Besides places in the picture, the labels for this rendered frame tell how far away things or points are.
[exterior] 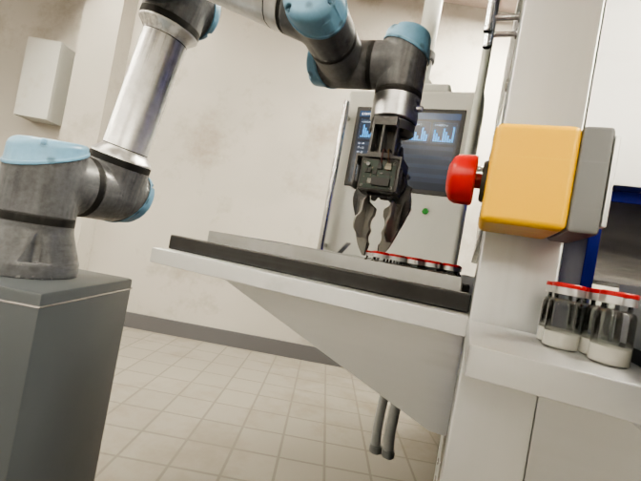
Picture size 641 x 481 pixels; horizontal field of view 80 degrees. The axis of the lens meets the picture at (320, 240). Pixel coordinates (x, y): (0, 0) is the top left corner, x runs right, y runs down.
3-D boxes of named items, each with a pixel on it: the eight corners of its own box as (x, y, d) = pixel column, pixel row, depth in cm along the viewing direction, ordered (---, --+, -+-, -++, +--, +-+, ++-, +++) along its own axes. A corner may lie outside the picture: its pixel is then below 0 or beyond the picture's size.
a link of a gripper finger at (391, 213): (369, 257, 58) (376, 196, 58) (378, 258, 64) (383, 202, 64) (390, 259, 57) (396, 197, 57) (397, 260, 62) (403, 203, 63)
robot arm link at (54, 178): (-28, 203, 62) (-11, 120, 62) (52, 215, 75) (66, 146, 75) (25, 214, 58) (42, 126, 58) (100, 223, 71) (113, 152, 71)
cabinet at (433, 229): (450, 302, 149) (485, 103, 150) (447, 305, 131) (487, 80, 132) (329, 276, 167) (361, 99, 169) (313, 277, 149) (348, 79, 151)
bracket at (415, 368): (446, 427, 47) (465, 323, 47) (445, 436, 44) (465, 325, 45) (219, 353, 60) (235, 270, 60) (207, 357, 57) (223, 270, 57)
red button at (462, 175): (490, 211, 32) (499, 164, 32) (493, 203, 28) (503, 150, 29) (444, 205, 34) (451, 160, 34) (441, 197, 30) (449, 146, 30)
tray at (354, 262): (460, 296, 66) (464, 276, 66) (456, 308, 42) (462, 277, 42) (285, 260, 78) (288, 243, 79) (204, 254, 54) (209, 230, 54)
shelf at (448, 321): (499, 303, 99) (500, 295, 99) (560, 360, 34) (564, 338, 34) (327, 267, 117) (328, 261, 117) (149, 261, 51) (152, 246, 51)
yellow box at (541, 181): (570, 243, 31) (586, 157, 31) (599, 236, 25) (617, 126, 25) (472, 230, 34) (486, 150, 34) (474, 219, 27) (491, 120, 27)
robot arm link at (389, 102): (379, 108, 67) (426, 110, 64) (374, 134, 67) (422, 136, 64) (368, 88, 60) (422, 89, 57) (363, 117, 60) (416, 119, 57)
